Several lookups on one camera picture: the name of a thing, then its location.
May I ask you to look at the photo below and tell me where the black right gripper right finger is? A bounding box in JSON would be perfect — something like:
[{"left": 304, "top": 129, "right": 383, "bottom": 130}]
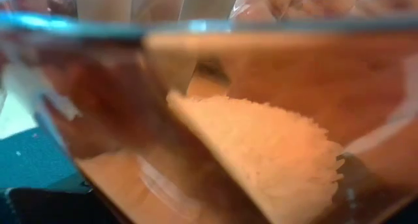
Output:
[{"left": 313, "top": 152, "right": 418, "bottom": 224}]

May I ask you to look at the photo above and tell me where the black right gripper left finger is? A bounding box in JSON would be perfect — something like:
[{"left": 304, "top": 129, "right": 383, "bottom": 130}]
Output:
[{"left": 0, "top": 184, "right": 128, "bottom": 224}]

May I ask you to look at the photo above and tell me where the pink strawberry yogurt cereal box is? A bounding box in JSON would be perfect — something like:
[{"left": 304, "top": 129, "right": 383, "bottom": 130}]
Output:
[{"left": 228, "top": 0, "right": 370, "bottom": 22}]

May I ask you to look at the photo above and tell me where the round dark blue placemat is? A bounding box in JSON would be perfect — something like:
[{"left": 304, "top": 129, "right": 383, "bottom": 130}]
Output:
[{"left": 0, "top": 125, "right": 78, "bottom": 189}]

